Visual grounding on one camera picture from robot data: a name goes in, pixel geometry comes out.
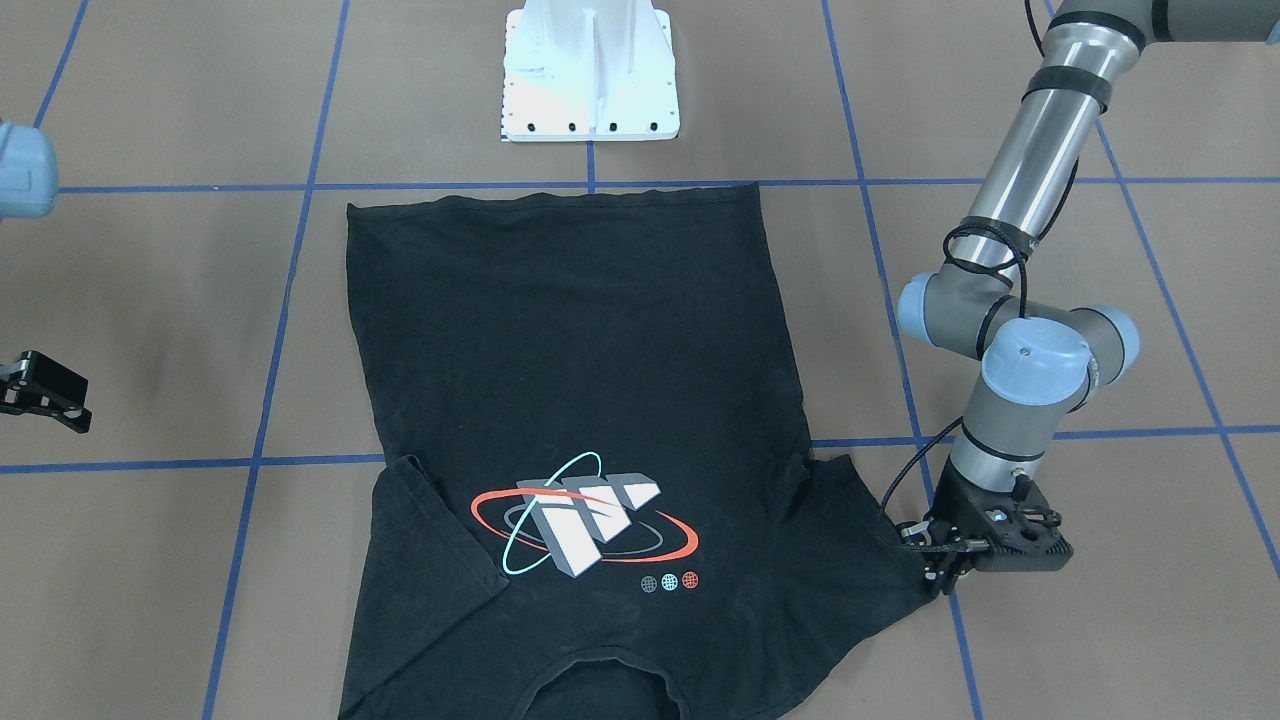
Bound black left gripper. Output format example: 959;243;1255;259
897;465;1074;596

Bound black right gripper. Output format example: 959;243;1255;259
1;350;93;434

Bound black graphic t-shirt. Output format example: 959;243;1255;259
338;184;934;719

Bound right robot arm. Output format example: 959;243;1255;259
1;120;93;434

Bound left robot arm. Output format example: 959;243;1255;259
896;1;1279;594

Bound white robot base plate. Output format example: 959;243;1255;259
500;1;681;143

